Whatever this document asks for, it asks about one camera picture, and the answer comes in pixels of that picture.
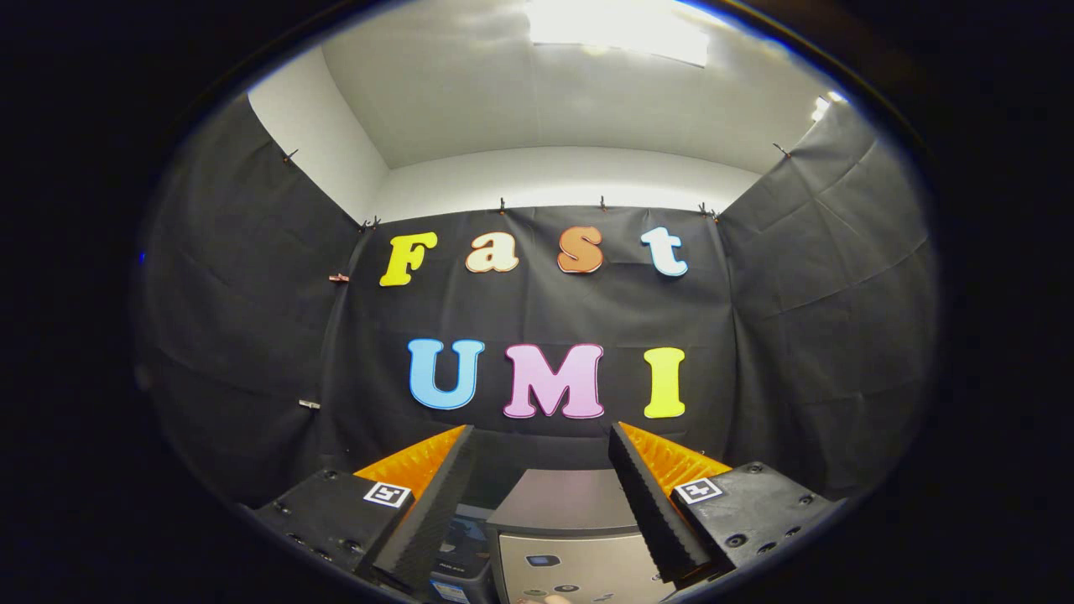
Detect dark washing machine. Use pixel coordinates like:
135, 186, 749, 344
430, 503, 498, 604

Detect row of black clips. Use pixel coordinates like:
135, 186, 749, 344
282, 143, 794, 232

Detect black backdrop cloth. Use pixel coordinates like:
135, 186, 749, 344
138, 92, 941, 508

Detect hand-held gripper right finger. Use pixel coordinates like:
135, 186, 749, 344
607, 421, 844, 588

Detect grey appliance with control panel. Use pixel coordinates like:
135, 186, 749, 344
485, 468, 676, 604

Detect large ceiling light panel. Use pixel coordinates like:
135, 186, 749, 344
527, 0, 710, 68

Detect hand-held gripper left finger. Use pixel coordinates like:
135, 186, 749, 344
239, 424, 477, 592

